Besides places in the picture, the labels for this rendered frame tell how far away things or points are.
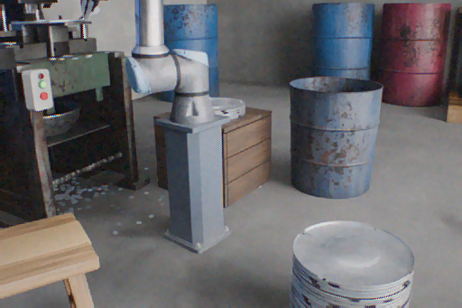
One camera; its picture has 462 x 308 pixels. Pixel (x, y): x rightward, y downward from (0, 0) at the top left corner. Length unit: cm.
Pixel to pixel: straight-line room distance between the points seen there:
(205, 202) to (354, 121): 73
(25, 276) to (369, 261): 73
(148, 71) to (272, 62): 363
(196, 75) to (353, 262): 73
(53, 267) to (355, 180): 136
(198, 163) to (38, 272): 67
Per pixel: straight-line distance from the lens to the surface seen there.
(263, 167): 196
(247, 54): 495
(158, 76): 127
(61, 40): 178
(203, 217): 144
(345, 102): 174
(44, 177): 163
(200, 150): 134
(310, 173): 186
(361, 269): 101
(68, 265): 88
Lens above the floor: 79
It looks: 17 degrees down
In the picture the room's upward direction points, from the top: 1 degrees counter-clockwise
